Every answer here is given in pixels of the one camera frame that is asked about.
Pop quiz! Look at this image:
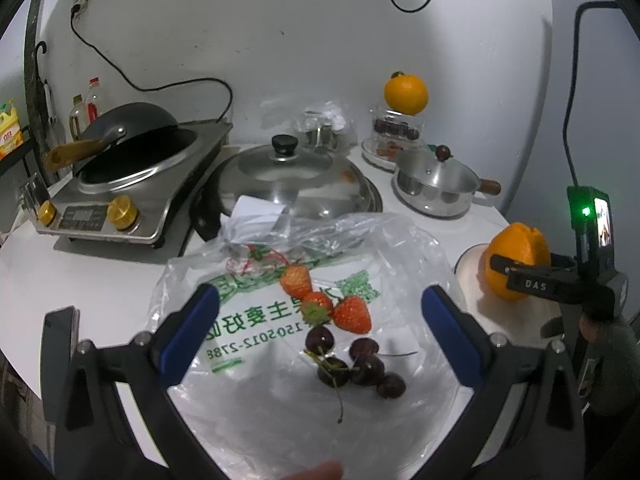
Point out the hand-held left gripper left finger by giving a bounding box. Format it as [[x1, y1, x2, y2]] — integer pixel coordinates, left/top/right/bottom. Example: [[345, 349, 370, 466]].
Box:
[[30, 282, 222, 480]]

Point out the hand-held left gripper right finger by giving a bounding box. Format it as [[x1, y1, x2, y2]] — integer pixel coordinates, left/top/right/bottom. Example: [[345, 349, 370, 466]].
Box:
[[400, 283, 590, 480]]

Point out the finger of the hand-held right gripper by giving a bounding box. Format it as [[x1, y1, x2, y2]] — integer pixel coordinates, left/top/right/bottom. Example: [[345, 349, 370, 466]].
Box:
[[489, 254, 580, 306]]

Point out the large orange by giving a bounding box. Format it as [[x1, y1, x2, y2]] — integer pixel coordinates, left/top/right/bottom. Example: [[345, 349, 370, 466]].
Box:
[[482, 221, 552, 302]]

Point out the white round plate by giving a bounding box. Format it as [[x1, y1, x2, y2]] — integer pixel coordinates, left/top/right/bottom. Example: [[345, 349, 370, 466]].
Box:
[[452, 242, 566, 337]]

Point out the dark red cherry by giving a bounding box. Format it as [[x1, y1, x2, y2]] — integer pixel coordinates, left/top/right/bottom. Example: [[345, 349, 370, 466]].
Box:
[[349, 337, 381, 363], [350, 357, 386, 387], [305, 325, 335, 356], [376, 372, 407, 401], [317, 357, 351, 390]]

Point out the large red strawberry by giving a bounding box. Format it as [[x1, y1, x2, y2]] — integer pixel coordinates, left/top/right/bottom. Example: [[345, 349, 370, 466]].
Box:
[[332, 295, 373, 336]]

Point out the printed clear plastic bag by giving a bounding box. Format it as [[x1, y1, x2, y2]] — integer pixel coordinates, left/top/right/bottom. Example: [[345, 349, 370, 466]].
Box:
[[146, 212, 463, 480]]

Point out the pale orange strawberry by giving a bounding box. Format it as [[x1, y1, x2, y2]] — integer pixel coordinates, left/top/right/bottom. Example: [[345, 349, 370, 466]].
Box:
[[279, 266, 314, 301]]

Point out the leafy red strawberry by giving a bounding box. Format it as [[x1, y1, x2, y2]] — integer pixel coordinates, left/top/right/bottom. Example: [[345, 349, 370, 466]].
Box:
[[299, 291, 335, 326]]

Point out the person's right forearm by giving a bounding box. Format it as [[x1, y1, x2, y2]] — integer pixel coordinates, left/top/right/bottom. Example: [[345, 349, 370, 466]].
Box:
[[580, 310, 640, 418]]

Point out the person's left hand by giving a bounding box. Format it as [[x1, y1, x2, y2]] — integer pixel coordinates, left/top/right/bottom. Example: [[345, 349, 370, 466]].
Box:
[[279, 461, 345, 480]]

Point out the steel induction cooker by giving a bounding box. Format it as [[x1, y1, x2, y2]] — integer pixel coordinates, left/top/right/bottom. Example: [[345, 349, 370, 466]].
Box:
[[35, 121, 235, 251]]

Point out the black smartphone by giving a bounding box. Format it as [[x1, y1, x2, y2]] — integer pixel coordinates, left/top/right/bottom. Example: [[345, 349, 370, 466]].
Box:
[[41, 306, 82, 361]]

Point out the white paper receipt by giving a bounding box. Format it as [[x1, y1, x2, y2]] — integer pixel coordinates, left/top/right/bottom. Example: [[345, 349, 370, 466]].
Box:
[[227, 195, 286, 241]]

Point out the small steel pot with lid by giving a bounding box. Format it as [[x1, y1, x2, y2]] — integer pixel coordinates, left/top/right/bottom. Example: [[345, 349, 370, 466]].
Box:
[[391, 145, 502, 218]]

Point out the large steel domed lid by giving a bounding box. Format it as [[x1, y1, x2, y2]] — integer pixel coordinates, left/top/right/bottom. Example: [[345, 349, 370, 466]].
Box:
[[215, 134, 376, 222]]

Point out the glass bowl with fruit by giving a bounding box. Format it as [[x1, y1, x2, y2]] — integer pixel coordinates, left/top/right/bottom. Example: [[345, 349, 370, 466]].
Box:
[[360, 135, 431, 173]]

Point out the clear plastic fruit container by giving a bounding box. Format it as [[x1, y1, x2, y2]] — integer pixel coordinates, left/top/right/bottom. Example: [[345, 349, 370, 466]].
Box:
[[371, 104, 426, 143]]

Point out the small orange with stem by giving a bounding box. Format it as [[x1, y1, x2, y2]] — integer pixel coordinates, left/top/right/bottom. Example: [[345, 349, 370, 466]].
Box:
[[384, 71, 430, 116]]

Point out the dark oil bottle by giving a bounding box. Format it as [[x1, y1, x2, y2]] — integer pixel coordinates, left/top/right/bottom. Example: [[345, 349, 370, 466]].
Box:
[[67, 94, 88, 142]]

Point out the plastic bag with steel cups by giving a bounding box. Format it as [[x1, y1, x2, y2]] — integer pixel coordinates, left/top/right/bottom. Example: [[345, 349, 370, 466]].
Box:
[[292, 100, 358, 151]]

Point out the red label bottle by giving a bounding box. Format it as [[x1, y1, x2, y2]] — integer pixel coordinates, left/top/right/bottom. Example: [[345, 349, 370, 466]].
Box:
[[85, 77, 103, 123]]

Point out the yellow oil jug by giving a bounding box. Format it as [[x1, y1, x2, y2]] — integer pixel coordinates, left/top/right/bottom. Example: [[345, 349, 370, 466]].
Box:
[[0, 99, 23, 161]]

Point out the dark vertical pole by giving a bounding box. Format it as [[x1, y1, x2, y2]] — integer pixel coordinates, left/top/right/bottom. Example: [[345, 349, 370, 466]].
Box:
[[22, 0, 56, 181]]

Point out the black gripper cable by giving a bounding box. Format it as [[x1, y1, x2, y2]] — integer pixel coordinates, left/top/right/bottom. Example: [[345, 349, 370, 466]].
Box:
[[562, 0, 621, 191]]

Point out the black wok wooden handle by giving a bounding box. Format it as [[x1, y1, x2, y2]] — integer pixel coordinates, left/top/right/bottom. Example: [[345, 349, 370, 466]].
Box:
[[44, 102, 182, 176]]

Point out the black cooker power cable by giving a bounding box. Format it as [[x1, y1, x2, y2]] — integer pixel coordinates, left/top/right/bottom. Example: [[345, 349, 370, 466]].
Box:
[[69, 2, 235, 126]]

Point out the black wire shelf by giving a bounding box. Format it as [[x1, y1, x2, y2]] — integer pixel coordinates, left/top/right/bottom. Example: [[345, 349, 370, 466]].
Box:
[[0, 130, 41, 181]]

